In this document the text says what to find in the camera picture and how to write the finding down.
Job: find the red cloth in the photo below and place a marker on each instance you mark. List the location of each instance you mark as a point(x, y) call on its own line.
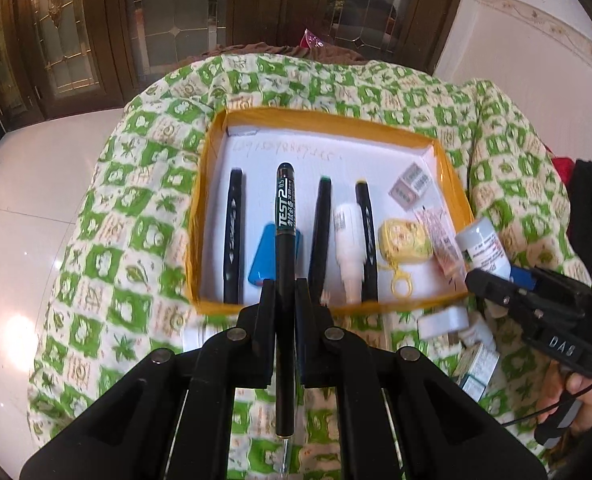
point(562, 167)

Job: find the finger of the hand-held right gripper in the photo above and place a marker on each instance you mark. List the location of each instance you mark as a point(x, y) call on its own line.
point(496, 295)
point(551, 285)

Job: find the white spray bottle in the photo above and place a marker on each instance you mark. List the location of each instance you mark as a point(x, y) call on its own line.
point(348, 255)

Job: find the wooden glass-door cabinet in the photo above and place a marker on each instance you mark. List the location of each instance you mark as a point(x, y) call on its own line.
point(175, 20)

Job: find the brown cloth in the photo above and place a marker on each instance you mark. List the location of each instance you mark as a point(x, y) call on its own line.
point(276, 50)

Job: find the green printed blanket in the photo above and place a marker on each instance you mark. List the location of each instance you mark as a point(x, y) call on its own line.
point(140, 210)

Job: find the small white jar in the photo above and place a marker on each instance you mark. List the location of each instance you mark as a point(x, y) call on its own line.
point(481, 335)

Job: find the small blue white box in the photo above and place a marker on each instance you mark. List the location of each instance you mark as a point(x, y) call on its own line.
point(472, 387)

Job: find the black gel pen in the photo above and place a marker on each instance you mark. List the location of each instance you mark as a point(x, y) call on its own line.
point(285, 220)

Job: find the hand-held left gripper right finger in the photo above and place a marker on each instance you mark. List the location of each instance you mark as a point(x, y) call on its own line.
point(306, 325)

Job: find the pink plastic wrapper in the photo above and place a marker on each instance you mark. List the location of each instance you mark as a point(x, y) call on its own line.
point(312, 40)

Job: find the small green white box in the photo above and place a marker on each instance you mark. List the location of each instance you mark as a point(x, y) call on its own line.
point(476, 362)

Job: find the black marker green tip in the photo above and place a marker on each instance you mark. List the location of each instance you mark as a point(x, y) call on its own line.
point(320, 230)

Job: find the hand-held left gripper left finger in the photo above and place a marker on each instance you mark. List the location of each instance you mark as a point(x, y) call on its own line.
point(263, 320)

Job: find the black marker yellow tip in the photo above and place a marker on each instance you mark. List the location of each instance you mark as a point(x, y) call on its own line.
point(367, 220)

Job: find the small white bottle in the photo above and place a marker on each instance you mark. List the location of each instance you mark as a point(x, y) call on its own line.
point(195, 337)

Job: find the orange-rimmed white tray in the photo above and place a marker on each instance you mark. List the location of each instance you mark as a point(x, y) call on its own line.
point(296, 160)

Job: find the small grey barcode box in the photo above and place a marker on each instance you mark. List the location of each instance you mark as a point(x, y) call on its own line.
point(408, 185)

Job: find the blue plastic case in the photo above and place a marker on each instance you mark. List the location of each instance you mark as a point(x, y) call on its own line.
point(261, 255)

